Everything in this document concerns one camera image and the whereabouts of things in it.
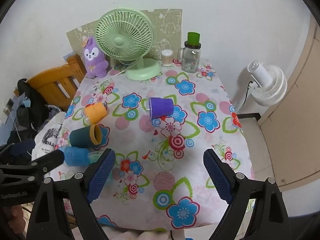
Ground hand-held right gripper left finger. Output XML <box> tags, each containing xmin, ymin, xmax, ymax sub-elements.
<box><xmin>26</xmin><ymin>148</ymin><xmax>117</xmax><ymax>240</ymax></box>

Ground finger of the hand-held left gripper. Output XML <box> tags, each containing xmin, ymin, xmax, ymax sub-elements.
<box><xmin>0</xmin><ymin>149</ymin><xmax>65</xmax><ymax>183</ymax></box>
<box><xmin>0</xmin><ymin>139</ymin><xmax>36</xmax><ymax>166</ymax></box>

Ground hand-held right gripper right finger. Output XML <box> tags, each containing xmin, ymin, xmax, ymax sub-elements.
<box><xmin>203</xmin><ymin>149</ymin><xmax>292</xmax><ymax>240</ymax></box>

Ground purple cup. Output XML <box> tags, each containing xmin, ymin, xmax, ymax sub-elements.
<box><xmin>147</xmin><ymin>97</ymin><xmax>174</xmax><ymax>119</ymax></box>

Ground light green cup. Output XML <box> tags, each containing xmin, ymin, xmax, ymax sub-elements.
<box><xmin>87</xmin><ymin>151</ymin><xmax>104</xmax><ymax>165</ymax></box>

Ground blue cup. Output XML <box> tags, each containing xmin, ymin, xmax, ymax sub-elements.
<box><xmin>64</xmin><ymin>146</ymin><xmax>90</xmax><ymax>167</ymax></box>

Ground dark teal cup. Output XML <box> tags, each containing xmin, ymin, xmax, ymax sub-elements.
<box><xmin>69</xmin><ymin>124</ymin><xmax>102</xmax><ymax>147</ymax></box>

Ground orange cup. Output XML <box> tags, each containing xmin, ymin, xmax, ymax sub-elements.
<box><xmin>82</xmin><ymin>102</ymin><xmax>108</xmax><ymax>126</ymax></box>

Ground white printed bag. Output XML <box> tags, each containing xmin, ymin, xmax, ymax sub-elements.
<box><xmin>31</xmin><ymin>111</ymin><xmax>67</xmax><ymax>160</ymax></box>

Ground dark clothes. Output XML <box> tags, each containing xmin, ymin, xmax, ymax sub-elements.
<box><xmin>0</xmin><ymin>79</ymin><xmax>54</xmax><ymax>155</ymax></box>

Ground floral tablecloth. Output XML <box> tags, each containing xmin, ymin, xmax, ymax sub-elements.
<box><xmin>54</xmin><ymin>59</ymin><xmax>253</xmax><ymax>232</ymax></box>

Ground wooden chair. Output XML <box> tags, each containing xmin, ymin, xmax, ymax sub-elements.
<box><xmin>26</xmin><ymin>54</ymin><xmax>87</xmax><ymax>112</ymax></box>

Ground white standing fan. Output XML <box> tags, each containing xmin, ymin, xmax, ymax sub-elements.
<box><xmin>235</xmin><ymin>60</ymin><xmax>288</xmax><ymax>115</ymax></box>

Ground purple plush toy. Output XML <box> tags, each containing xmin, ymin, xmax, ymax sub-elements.
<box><xmin>83</xmin><ymin>37</ymin><xmax>109</xmax><ymax>79</ymax></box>

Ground beige wooden door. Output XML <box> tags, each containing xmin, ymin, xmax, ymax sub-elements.
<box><xmin>257</xmin><ymin>12</ymin><xmax>320</xmax><ymax>188</ymax></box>

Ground glass jar with green lid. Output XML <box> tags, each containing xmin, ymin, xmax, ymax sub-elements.
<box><xmin>178</xmin><ymin>32</ymin><xmax>202</xmax><ymax>73</ymax></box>

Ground cotton swab container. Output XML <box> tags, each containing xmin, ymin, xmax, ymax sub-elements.
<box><xmin>161</xmin><ymin>49</ymin><xmax>174</xmax><ymax>67</ymax></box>

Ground green desk fan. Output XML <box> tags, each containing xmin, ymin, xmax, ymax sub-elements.
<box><xmin>96</xmin><ymin>8</ymin><xmax>162</xmax><ymax>81</ymax></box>

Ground beige printed board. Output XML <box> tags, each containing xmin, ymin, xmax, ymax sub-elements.
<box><xmin>66</xmin><ymin>9</ymin><xmax>183</xmax><ymax>61</ymax></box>

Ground white fan cable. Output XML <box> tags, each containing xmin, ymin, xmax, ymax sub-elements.
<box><xmin>95</xmin><ymin>64</ymin><xmax>137</xmax><ymax>88</ymax></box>

